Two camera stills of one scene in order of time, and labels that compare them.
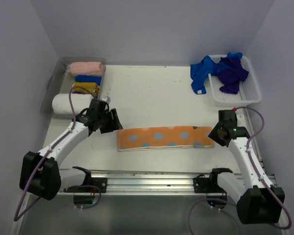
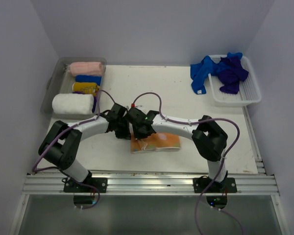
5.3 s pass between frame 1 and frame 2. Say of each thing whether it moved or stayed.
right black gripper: moved
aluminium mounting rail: stayed
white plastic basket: stayed
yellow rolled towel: stayed
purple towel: stayed
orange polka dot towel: moved
